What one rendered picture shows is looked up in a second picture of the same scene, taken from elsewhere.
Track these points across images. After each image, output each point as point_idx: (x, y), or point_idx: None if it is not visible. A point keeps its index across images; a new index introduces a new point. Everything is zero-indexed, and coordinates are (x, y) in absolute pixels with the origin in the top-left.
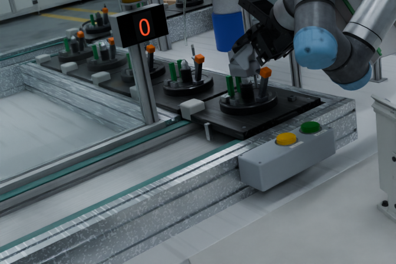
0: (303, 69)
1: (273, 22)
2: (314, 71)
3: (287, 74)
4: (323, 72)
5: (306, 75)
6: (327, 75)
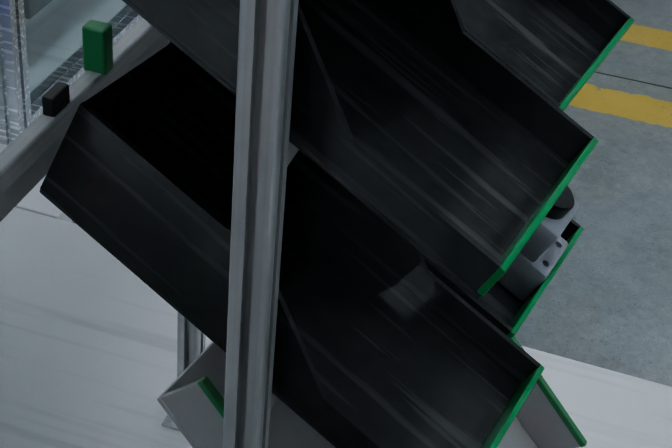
0: (68, 397)
1: None
2: (114, 410)
3: (23, 442)
4: (150, 418)
5: (97, 443)
6: (180, 445)
